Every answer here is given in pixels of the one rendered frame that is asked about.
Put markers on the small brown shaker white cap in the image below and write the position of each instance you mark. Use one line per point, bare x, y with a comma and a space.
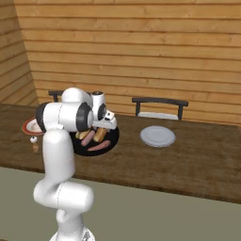
34, 143

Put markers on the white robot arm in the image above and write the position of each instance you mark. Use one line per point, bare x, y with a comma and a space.
59, 147

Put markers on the black bowl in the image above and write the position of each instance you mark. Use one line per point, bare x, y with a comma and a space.
106, 150

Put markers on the tan bun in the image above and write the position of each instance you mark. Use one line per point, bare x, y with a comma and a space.
100, 134
82, 135

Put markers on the pink sausage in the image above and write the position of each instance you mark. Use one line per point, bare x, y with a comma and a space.
99, 146
88, 138

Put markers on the red rimmed white plate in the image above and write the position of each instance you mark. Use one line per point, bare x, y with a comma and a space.
30, 126

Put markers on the black chair with white seat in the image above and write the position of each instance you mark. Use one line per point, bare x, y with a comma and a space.
160, 108

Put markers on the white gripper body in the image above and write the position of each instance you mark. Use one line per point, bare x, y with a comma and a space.
106, 123

